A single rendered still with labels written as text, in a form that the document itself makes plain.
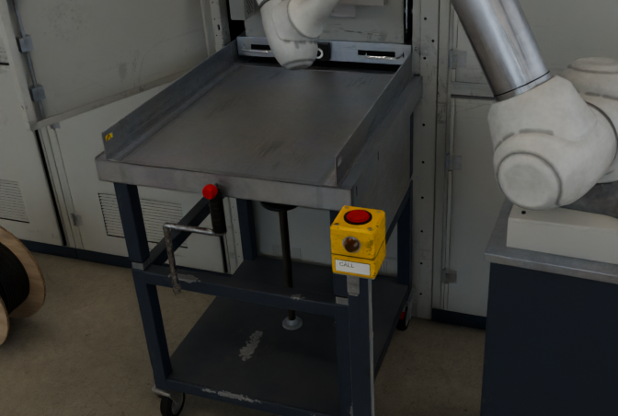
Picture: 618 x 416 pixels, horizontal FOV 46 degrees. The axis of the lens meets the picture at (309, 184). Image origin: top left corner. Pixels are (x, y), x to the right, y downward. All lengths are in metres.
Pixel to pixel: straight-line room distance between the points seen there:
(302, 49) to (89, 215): 1.40
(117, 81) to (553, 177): 1.31
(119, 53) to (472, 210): 1.11
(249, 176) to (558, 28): 0.89
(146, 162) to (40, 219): 1.36
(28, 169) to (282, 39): 1.48
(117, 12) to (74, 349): 1.12
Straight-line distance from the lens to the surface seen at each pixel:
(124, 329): 2.60
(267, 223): 2.48
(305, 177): 1.54
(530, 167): 1.22
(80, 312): 2.73
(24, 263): 2.59
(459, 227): 2.25
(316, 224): 2.40
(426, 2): 2.02
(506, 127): 1.27
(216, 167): 1.62
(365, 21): 2.13
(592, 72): 1.43
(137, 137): 1.82
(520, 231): 1.47
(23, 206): 3.03
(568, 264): 1.47
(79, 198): 2.83
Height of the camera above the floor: 1.55
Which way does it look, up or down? 28 degrees down
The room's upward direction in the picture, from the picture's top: 4 degrees counter-clockwise
